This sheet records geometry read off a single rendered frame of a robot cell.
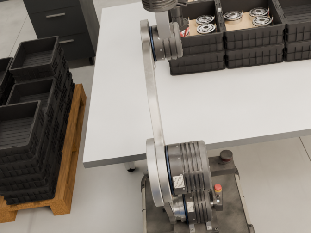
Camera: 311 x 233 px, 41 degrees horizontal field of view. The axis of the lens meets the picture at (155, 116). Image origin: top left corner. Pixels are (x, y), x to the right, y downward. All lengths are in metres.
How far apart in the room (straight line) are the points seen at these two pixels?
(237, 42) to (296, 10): 0.48
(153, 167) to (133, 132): 0.59
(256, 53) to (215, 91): 0.30
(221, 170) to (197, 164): 0.89
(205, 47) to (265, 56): 0.32
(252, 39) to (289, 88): 0.30
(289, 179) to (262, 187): 0.17
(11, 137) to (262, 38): 1.50
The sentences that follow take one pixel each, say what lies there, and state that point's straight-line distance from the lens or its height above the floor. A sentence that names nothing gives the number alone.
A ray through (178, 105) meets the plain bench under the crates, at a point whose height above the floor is 0.70.
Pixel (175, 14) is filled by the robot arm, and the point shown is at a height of 1.04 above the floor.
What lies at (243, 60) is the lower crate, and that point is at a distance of 2.22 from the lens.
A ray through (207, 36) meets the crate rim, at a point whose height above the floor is 0.92.
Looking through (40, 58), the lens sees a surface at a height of 0.49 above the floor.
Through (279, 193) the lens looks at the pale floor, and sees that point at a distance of 2.53.
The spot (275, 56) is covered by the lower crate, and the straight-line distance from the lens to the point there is 2.24.
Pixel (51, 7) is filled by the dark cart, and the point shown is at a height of 0.64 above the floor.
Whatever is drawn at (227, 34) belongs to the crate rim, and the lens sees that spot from 2.11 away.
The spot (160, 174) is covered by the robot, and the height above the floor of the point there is 0.95.
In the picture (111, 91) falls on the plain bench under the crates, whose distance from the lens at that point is 2.23.
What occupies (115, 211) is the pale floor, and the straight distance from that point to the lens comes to 2.55.
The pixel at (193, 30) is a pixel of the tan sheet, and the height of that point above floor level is 0.83.
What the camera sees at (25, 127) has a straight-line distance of 2.55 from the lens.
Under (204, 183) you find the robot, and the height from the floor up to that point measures 0.88.
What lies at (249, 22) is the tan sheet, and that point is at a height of 0.83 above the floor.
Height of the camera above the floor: 1.95
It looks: 39 degrees down
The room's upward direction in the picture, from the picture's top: 12 degrees counter-clockwise
